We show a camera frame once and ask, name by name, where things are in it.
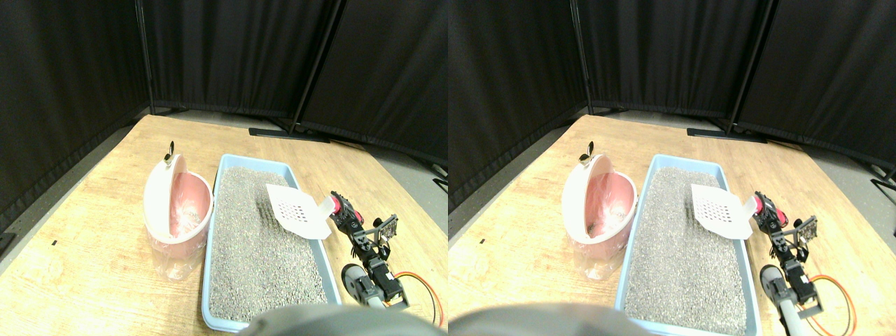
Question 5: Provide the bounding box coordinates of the white scoop with red handle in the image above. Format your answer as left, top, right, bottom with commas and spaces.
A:
265, 183, 363, 242
691, 183, 786, 241

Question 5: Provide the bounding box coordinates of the black curtain stand foot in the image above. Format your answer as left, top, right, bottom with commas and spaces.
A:
428, 162, 448, 195
687, 126, 769, 144
868, 162, 896, 211
248, 126, 331, 144

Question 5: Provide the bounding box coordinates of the blue litter tray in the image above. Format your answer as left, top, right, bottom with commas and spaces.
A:
615, 154, 762, 336
201, 154, 343, 333

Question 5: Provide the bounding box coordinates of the black curtain stand pole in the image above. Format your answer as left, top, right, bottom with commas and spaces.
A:
727, 0, 780, 134
569, 0, 594, 117
289, 0, 349, 132
135, 0, 155, 117

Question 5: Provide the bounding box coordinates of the white bin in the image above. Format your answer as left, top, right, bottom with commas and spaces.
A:
561, 141, 638, 281
143, 141, 215, 281

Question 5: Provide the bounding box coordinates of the black bracket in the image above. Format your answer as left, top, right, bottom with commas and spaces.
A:
363, 214, 399, 244
785, 215, 819, 244

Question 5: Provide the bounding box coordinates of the orange wire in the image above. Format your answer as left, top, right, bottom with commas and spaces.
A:
805, 273, 857, 336
402, 272, 444, 327

